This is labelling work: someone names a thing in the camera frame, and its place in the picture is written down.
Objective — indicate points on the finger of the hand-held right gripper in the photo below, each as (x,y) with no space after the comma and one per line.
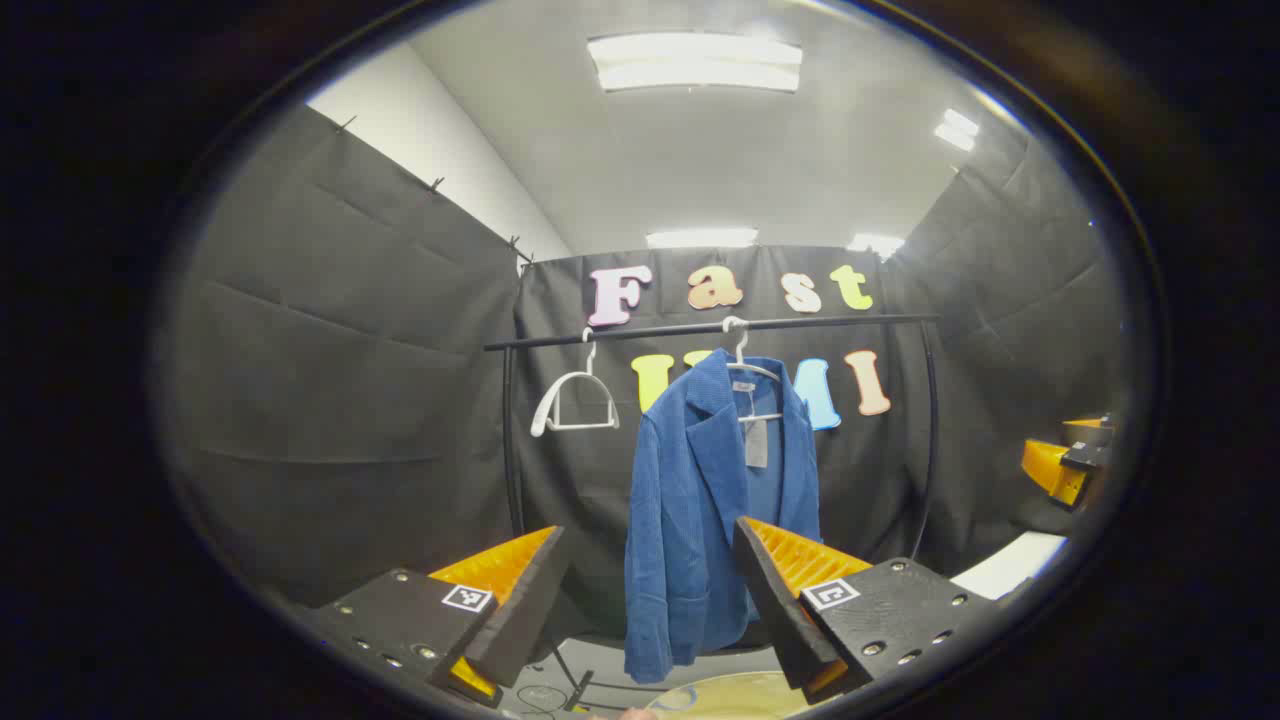
(1085,430)
(1050,470)

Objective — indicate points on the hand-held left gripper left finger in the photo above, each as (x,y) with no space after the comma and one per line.
(520,610)

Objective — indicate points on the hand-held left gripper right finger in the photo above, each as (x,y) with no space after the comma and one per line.
(775,600)

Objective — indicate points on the beige laundry hamper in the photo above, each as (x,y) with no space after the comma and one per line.
(740,698)

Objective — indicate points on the white jacket hanger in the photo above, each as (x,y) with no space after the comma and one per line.
(741,345)

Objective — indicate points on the white plastic hanger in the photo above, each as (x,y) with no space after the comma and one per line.
(545,405)

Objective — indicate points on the black metal clothes rack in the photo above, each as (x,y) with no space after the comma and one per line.
(650,331)

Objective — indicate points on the white cabinet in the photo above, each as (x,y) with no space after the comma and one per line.
(1010,565)

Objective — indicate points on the black backdrop cloth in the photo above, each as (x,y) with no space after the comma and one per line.
(350,380)

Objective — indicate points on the small ceiling light panel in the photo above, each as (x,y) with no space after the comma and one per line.
(955,130)

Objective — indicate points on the large ceiling light panel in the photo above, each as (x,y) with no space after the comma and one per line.
(695,62)

